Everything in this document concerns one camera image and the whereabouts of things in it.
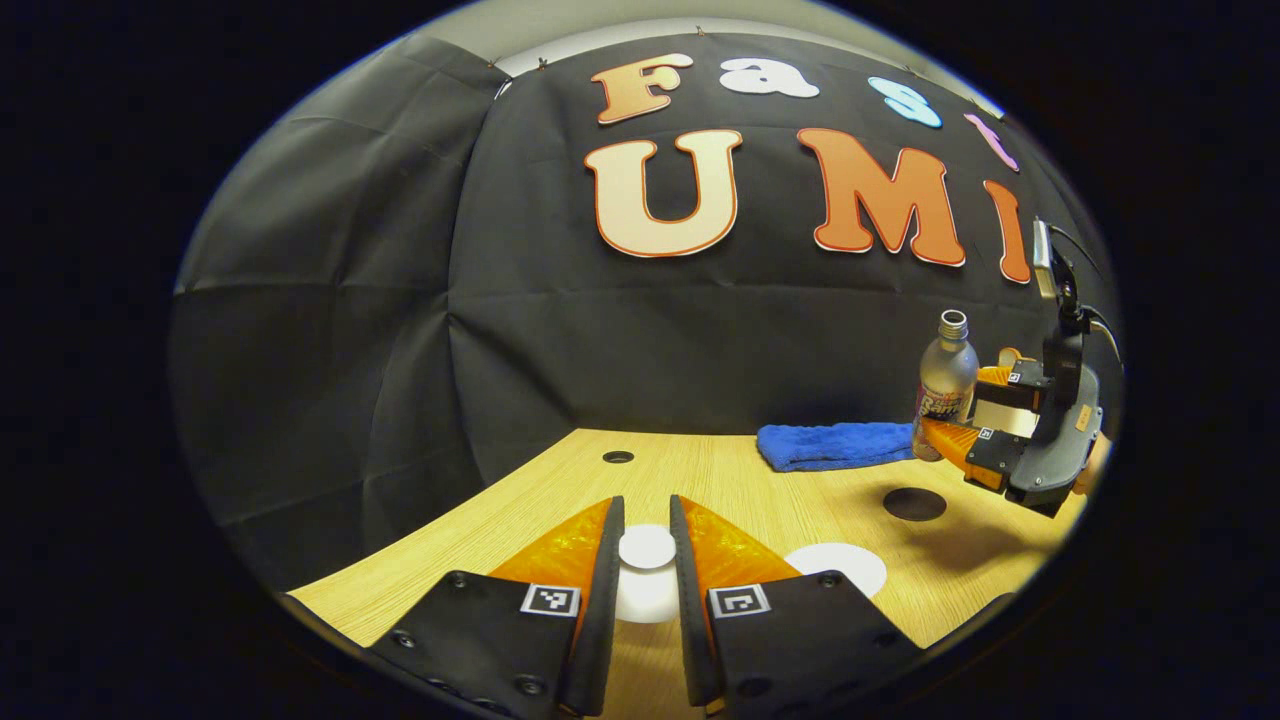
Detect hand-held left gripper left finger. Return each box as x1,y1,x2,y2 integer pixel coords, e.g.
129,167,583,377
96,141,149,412
365,495,627,719

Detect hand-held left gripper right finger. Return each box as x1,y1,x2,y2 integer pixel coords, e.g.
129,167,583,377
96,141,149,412
668,494,926,716

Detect silver water bottle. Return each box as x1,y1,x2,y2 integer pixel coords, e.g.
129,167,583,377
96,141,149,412
910,309,981,463

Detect white teacup lid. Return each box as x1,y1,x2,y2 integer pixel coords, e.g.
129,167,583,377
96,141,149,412
612,523,686,625

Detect dark round coaster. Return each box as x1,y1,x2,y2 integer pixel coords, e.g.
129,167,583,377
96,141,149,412
882,487,948,523

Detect white teacup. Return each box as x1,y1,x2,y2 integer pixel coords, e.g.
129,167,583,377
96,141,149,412
783,542,889,601

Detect blue towel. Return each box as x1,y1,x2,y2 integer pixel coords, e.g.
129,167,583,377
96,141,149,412
756,421,919,473

